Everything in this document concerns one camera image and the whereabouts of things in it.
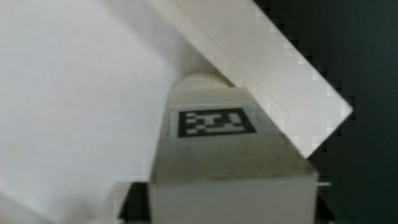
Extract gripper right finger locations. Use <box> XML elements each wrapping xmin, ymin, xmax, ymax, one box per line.
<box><xmin>314</xmin><ymin>182</ymin><xmax>336</xmax><ymax>224</ymax></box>

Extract white square table top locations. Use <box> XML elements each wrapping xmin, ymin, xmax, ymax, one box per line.
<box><xmin>0</xmin><ymin>0</ymin><xmax>352</xmax><ymax>224</ymax></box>

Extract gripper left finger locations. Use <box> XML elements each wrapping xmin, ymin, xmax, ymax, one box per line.
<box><xmin>108</xmin><ymin>182</ymin><xmax>149</xmax><ymax>224</ymax></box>

